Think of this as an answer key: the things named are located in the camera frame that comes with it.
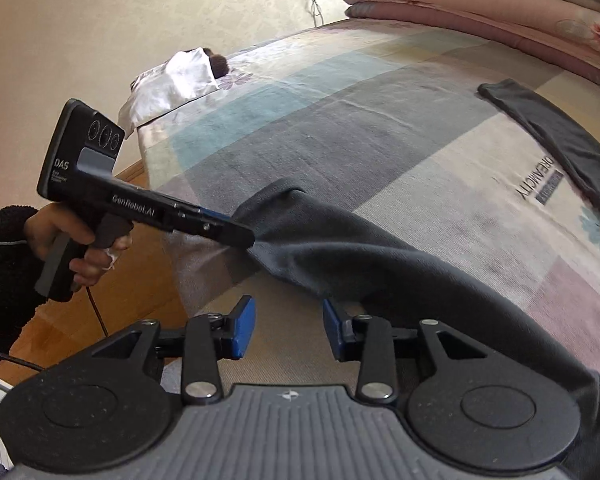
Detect pink floral quilt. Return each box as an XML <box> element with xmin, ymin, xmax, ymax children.
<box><xmin>342</xmin><ymin>0</ymin><xmax>600</xmax><ymax>96</ymax></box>

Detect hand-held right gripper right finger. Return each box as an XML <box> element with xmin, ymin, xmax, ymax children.
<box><xmin>322</xmin><ymin>299</ymin><xmax>478</xmax><ymax>406</ymax></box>

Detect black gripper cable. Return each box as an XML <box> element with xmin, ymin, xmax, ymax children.
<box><xmin>0</xmin><ymin>285</ymin><xmax>108</xmax><ymax>428</ymax></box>

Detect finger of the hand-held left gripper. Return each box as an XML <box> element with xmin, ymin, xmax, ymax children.
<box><xmin>170</xmin><ymin>203</ymin><xmax>257</xmax><ymax>250</ymax></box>
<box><xmin>192</xmin><ymin>206</ymin><xmax>235</xmax><ymax>223</ymax></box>

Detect person's left hand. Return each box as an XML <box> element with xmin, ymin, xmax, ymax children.
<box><xmin>25</xmin><ymin>205</ymin><xmax>134</xmax><ymax>287</ymax></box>

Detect dark grey pants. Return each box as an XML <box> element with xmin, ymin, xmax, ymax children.
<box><xmin>232</xmin><ymin>79</ymin><xmax>600</xmax><ymax>480</ymax></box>

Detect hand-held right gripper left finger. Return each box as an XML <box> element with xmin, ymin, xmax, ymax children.
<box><xmin>92</xmin><ymin>296</ymin><xmax>257</xmax><ymax>406</ymax></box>

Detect white cloth bundle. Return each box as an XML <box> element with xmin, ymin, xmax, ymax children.
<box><xmin>117</xmin><ymin>47</ymin><xmax>221</xmax><ymax>128</ymax></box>

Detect dark brown fuzzy item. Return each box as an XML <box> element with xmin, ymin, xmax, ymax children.
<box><xmin>202</xmin><ymin>48</ymin><xmax>232</xmax><ymax>79</ymax></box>

